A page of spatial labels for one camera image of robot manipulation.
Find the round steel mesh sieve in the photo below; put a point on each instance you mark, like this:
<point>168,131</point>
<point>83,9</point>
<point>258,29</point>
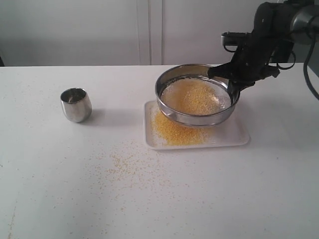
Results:
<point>199,71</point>

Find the sieved yellow millet pile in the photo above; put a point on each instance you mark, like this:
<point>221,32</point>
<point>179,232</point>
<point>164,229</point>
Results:
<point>172,134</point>

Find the white plastic tray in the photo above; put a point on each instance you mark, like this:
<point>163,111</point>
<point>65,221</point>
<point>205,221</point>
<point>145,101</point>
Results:
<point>232,132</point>

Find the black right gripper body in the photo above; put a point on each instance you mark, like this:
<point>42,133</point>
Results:
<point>250,62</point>

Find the stainless steel cup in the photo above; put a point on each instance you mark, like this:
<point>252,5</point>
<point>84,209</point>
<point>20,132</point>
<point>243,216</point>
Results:
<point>76,104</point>

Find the white cabinet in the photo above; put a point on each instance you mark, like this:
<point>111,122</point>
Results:
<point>119,32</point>

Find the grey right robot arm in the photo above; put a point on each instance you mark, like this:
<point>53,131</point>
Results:
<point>276,27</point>

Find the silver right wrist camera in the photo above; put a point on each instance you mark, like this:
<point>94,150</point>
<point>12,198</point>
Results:
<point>233,39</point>

